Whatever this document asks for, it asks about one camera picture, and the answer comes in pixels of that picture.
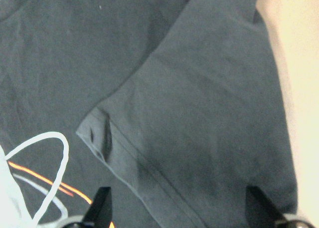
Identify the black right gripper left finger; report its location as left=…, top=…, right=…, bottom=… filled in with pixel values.
left=82, top=187, right=112, bottom=228

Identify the black graphic t-shirt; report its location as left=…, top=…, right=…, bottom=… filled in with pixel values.
left=0, top=0, right=297, bottom=228

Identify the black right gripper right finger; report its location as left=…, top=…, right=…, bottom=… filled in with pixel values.
left=245, top=186, right=292, bottom=228

